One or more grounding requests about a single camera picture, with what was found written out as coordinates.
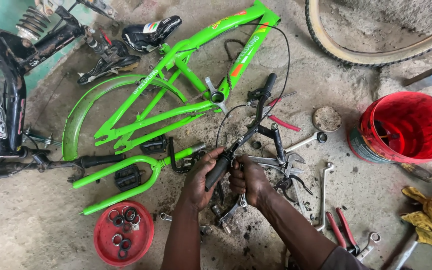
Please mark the grey-blue metal bar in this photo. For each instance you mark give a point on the grey-blue metal bar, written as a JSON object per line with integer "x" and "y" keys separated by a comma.
{"x": 431, "y": 73}

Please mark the silver adjustable wrench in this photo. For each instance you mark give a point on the silver adjustable wrench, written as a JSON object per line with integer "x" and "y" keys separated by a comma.
{"x": 276, "y": 161}

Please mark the black bicycle pedal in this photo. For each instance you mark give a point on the black bicycle pedal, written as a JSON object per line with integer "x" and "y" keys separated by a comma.
{"x": 154, "y": 145}
{"x": 128, "y": 177}

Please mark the silver combination spanner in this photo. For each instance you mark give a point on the silver combination spanner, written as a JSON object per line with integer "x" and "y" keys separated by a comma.
{"x": 369, "y": 243}
{"x": 167, "y": 217}

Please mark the tan-walled bicycle tyre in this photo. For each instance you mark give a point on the tan-walled bicycle tyre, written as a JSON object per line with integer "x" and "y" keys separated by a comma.
{"x": 336, "y": 47}

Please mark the person's right hand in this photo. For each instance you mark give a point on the person's right hand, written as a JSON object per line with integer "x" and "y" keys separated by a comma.
{"x": 253, "y": 182}

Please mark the silver tool shaft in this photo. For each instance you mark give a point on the silver tool shaft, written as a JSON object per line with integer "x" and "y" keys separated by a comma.
{"x": 406, "y": 255}

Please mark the person's grey sleeve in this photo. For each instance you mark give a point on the person's grey sleeve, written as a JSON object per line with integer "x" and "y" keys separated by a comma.
{"x": 345, "y": 260}

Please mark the red plastic bucket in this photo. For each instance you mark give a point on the red plastic bucket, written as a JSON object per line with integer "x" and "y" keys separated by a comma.
{"x": 407, "y": 127}

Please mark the round dirty tin lid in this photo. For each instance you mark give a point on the round dirty tin lid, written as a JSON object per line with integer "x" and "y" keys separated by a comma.
{"x": 327, "y": 119}

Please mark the green bicycle frame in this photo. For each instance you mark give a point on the green bicycle frame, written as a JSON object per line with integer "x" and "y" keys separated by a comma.
{"x": 186, "y": 75}

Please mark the group of metal bearing rings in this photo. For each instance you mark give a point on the group of metal bearing rings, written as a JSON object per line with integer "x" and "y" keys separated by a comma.
{"x": 125, "y": 225}

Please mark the yellow cloth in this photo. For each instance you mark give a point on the yellow cloth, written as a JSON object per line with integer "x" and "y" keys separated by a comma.
{"x": 431, "y": 221}

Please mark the red plastic lid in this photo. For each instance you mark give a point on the red plastic lid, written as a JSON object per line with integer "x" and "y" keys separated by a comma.
{"x": 103, "y": 240}

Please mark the green bicycle fork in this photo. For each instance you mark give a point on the green bicycle fork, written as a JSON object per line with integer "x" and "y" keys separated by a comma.
{"x": 126, "y": 176}

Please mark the green bicycle mudguard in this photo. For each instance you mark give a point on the green bicycle mudguard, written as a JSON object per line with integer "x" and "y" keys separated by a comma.
{"x": 79, "y": 112}

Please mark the person's left hand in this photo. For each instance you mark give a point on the person's left hand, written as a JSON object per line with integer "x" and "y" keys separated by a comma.
{"x": 195, "y": 183}

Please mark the black bicycle with spring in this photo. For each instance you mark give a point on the black bicycle with spring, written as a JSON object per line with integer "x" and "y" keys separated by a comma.
{"x": 2, "y": 82}

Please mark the black saddle with striped print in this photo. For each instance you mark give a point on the black saddle with striped print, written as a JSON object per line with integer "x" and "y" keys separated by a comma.
{"x": 150, "y": 34}

